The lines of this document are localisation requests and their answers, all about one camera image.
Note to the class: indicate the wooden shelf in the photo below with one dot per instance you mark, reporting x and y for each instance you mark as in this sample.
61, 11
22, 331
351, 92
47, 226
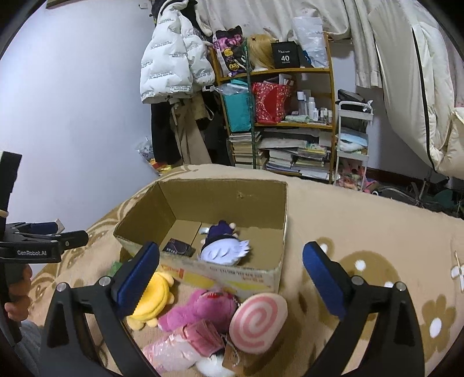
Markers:
290, 71

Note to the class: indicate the pale floral curtain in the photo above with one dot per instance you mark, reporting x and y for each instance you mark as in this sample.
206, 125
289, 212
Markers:
272, 14

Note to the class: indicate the yellow plush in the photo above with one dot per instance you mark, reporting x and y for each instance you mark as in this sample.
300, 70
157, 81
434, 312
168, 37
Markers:
152, 301

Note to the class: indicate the pink pleated pouch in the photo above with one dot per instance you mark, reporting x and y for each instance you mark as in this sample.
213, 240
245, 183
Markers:
203, 337

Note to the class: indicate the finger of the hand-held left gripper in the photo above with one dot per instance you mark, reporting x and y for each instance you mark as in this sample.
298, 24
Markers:
74, 238
45, 227

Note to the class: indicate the black box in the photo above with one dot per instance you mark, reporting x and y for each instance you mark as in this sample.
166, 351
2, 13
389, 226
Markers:
286, 54

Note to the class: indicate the dark green bag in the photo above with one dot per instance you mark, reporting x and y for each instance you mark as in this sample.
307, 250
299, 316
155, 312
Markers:
444, 199

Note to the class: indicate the blonde wig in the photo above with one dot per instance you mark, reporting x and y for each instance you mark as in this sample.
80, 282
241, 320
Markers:
261, 52

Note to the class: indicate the white puffer jacket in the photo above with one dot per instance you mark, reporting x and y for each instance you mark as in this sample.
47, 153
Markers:
170, 61

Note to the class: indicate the purple and white plush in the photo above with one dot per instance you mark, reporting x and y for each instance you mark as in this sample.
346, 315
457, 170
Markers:
221, 250

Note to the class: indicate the thin green pole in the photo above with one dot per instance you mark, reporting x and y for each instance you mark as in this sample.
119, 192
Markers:
252, 119

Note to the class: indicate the cardboard box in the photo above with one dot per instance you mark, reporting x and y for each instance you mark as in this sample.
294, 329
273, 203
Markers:
217, 203

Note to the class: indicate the neat stack of books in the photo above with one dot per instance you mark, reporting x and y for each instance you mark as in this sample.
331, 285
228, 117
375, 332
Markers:
244, 150

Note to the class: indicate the row of small cosmetic bottles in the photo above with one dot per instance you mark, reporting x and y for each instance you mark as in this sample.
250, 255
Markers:
313, 108

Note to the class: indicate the pink plastic bag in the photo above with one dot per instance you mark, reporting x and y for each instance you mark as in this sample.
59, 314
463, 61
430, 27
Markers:
166, 353

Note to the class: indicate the dark card packet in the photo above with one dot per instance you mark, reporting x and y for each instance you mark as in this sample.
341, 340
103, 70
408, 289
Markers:
177, 247

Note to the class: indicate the green cloth item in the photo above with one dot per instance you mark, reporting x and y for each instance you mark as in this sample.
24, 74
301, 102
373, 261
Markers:
116, 267

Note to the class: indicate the white plush with tag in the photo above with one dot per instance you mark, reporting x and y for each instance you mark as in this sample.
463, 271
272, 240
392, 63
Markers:
212, 366

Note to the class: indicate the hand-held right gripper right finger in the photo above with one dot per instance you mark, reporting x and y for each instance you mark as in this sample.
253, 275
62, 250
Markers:
324, 282

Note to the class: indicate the teal bag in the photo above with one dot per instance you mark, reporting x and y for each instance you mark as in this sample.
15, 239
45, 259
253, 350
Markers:
237, 108

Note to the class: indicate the white trolley cart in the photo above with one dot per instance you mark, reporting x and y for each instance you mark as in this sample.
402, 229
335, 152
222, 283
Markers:
353, 112

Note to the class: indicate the blue and white cloth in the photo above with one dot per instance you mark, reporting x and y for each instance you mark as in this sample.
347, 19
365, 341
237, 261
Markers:
351, 141

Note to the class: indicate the purple printed bag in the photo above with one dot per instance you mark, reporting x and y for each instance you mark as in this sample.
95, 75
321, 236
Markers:
228, 47

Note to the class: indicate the pink plush bear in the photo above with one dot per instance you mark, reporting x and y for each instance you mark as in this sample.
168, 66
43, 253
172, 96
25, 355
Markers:
195, 308

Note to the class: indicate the clear plastic bag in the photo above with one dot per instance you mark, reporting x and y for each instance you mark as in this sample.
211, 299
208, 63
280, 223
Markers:
310, 40

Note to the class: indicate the black hanging clothing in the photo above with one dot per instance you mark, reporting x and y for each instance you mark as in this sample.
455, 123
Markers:
217, 134

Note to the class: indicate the wooden wall frame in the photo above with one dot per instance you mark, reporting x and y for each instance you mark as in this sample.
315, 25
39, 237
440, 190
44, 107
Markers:
58, 3

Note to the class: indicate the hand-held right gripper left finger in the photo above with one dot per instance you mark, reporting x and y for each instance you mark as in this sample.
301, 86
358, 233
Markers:
139, 279

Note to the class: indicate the pink swirl round plush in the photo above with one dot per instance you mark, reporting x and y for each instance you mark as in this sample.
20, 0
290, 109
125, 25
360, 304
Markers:
259, 322

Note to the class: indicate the beige hanging coat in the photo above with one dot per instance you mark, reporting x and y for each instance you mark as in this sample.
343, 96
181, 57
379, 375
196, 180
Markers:
192, 137

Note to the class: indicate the person's left hand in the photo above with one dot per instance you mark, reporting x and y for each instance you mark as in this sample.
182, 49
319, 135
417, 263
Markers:
16, 306

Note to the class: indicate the beige floral blanket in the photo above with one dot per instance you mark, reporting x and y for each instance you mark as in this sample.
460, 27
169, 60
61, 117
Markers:
362, 224

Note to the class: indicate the white folded quilt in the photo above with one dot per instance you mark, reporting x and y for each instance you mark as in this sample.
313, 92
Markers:
406, 72

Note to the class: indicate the red printed bag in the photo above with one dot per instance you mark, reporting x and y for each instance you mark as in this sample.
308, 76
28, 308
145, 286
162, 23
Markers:
270, 103

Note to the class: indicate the plastic bag of toys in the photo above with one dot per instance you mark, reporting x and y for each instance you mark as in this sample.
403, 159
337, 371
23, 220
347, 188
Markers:
150, 156

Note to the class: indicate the messy pile of magazines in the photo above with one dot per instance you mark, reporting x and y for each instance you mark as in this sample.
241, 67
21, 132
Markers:
297, 156

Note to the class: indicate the person's left forearm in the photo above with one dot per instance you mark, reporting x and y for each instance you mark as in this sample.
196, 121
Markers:
27, 348

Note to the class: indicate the pink toys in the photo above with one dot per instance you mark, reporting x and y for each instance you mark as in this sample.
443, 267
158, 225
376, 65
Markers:
351, 174

